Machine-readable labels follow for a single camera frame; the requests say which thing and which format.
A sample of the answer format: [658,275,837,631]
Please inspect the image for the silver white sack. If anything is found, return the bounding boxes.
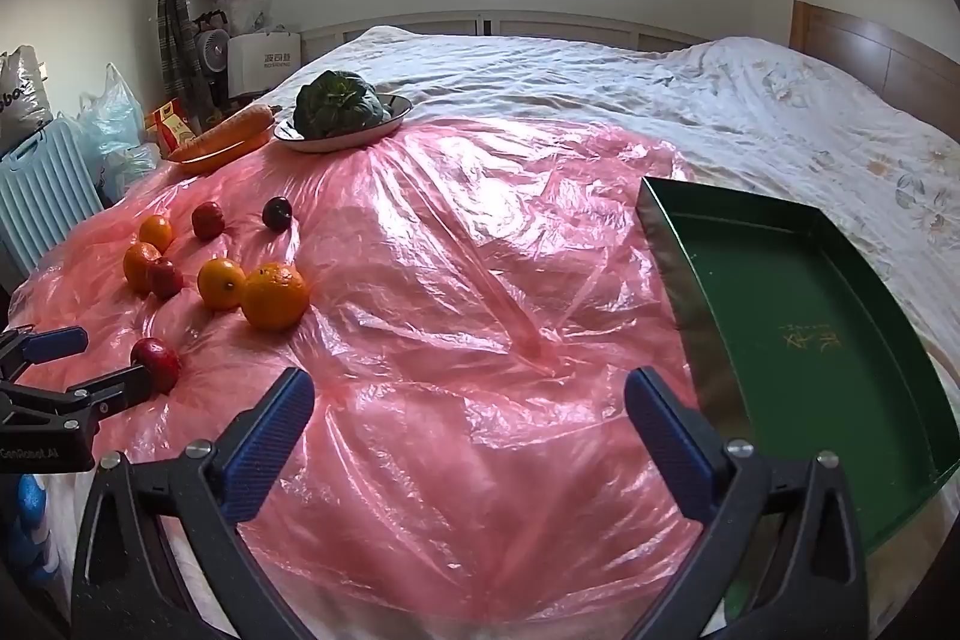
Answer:
[0,46,52,154]

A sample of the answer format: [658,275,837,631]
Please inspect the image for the carrot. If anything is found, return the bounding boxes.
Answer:
[167,104,274,163]

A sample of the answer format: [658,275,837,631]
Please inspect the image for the red snack box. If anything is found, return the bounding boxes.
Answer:
[145,97,195,158]

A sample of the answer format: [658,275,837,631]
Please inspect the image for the green leafy vegetable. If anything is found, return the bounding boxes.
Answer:
[293,70,392,140]

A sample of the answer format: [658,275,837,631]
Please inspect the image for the pink plastic sheet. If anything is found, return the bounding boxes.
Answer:
[10,120,698,637]

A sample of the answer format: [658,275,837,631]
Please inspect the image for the light blue suitcase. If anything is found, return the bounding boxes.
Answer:
[2,119,103,276]

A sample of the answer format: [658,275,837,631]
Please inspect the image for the dark plum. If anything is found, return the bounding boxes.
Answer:
[262,197,293,234]

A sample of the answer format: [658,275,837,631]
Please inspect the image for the large orange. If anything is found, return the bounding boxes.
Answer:
[241,263,309,333]

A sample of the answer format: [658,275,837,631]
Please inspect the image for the wooden headboard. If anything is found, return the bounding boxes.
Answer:
[789,0,960,140]

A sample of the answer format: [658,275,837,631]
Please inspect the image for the small orange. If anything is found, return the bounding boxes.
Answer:
[139,214,174,253]

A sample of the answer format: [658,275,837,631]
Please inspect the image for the plaid scarf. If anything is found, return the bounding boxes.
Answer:
[156,0,199,128]

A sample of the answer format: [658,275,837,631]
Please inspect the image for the orange plate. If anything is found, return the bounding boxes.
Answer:
[171,128,270,175]

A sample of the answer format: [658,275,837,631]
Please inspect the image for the white floral bedspread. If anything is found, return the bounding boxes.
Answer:
[265,26,960,386]

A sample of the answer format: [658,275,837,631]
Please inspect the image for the red apple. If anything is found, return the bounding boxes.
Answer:
[190,202,226,242]
[149,257,184,302]
[130,338,181,395]

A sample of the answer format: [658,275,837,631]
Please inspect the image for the white plastic bags on pile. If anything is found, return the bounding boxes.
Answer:
[218,0,272,35]

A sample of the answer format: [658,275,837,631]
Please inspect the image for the lower white fan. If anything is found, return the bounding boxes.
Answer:
[195,29,229,74]

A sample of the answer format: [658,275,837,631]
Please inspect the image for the white plate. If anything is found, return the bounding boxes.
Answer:
[274,92,413,154]

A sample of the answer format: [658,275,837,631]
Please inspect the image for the white cardboard box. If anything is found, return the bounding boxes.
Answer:
[228,31,301,97]

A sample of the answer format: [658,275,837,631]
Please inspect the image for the light blue plastic bag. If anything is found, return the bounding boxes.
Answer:
[76,64,161,205]

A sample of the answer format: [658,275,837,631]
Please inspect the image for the green tray box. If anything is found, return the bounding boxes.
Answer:
[636,177,958,551]

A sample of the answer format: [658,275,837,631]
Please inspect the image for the medium orange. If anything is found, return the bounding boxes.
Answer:
[197,257,245,312]

